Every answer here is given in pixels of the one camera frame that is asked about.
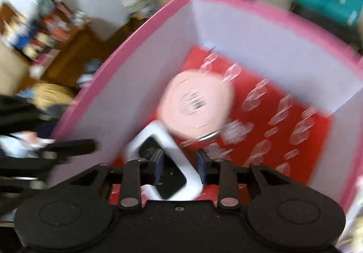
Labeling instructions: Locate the tan cloth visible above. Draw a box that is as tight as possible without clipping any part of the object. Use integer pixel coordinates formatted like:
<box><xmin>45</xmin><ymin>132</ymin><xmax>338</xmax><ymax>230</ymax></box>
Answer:
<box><xmin>31</xmin><ymin>83</ymin><xmax>75</xmax><ymax>112</ymax></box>

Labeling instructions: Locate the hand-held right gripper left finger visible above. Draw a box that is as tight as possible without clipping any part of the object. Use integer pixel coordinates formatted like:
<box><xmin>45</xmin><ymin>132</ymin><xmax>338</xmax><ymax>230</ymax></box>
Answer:
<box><xmin>69</xmin><ymin>150</ymin><xmax>165</xmax><ymax>211</ymax></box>

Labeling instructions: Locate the pink round compact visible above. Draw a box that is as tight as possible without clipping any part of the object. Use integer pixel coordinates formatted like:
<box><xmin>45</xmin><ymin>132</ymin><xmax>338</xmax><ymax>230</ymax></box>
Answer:
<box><xmin>157</xmin><ymin>70</ymin><xmax>236</xmax><ymax>140</ymax></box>

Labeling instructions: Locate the red pack of false nails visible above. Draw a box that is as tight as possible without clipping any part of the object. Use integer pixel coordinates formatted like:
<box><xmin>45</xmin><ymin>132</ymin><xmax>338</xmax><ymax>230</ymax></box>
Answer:
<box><xmin>109</xmin><ymin>46</ymin><xmax>334</xmax><ymax>205</ymax></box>

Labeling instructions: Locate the pink cardboard box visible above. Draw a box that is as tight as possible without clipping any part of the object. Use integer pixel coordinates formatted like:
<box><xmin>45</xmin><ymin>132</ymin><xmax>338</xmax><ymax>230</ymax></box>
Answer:
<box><xmin>49</xmin><ymin>0</ymin><xmax>363</xmax><ymax>214</ymax></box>

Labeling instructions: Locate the white framed black device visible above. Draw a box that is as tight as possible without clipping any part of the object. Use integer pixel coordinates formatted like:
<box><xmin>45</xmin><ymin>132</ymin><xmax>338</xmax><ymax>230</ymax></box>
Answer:
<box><xmin>123</xmin><ymin>121</ymin><xmax>203</xmax><ymax>201</ymax></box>

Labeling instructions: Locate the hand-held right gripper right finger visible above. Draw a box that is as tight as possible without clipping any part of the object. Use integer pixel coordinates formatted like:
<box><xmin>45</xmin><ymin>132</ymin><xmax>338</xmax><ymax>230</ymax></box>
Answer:
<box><xmin>198</xmin><ymin>149</ymin><xmax>287</xmax><ymax>211</ymax></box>

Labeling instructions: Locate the wooden cabinet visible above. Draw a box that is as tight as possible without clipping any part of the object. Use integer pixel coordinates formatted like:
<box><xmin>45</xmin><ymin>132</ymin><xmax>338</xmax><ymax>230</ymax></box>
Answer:
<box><xmin>0</xmin><ymin>5</ymin><xmax>137</xmax><ymax>89</ymax></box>

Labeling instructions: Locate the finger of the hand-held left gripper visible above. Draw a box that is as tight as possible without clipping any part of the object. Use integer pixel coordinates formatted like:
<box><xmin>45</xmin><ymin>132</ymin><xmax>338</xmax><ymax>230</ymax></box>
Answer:
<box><xmin>39</xmin><ymin>139</ymin><xmax>97</xmax><ymax>161</ymax></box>

